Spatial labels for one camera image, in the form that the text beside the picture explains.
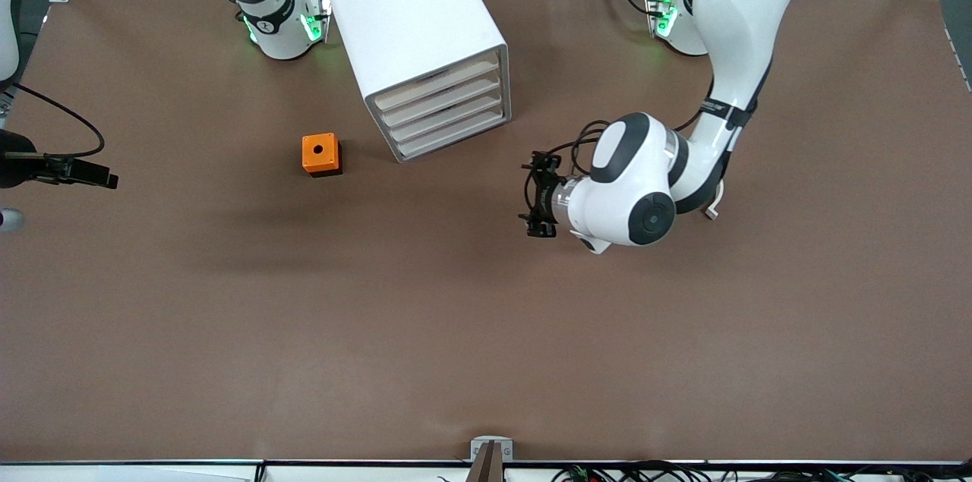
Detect white plastic drawer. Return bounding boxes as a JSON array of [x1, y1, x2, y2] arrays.
[[387, 91, 507, 145], [395, 109, 510, 162], [380, 74, 505, 129], [372, 49, 503, 112]]

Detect white drawer cabinet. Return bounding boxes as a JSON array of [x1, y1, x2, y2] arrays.
[[317, 0, 512, 164]]

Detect orange box with hole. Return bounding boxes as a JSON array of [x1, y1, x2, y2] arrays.
[[301, 133, 343, 178]]

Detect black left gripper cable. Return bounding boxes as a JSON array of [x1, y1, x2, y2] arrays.
[[563, 120, 610, 181]]

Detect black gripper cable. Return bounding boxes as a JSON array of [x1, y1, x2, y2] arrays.
[[563, 120, 610, 181], [15, 83, 106, 158]]

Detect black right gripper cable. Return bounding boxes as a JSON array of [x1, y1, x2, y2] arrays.
[[15, 83, 106, 158]]

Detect white curved bracket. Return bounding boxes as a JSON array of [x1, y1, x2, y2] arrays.
[[700, 180, 724, 221]]

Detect black cable bundle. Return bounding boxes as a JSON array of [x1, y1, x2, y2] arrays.
[[551, 459, 972, 482]]

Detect white table edge rail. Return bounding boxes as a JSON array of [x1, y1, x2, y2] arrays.
[[0, 459, 972, 482]]

